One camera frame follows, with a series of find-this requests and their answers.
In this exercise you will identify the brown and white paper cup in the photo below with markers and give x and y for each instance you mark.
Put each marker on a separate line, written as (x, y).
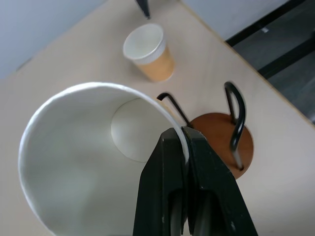
(152, 54)

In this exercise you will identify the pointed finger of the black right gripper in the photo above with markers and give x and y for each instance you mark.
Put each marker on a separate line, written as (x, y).
(144, 6)

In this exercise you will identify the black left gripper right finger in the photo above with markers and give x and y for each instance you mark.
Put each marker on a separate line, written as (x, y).
(211, 177)

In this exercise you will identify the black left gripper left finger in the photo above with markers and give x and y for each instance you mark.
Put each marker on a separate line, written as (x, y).
(157, 172)

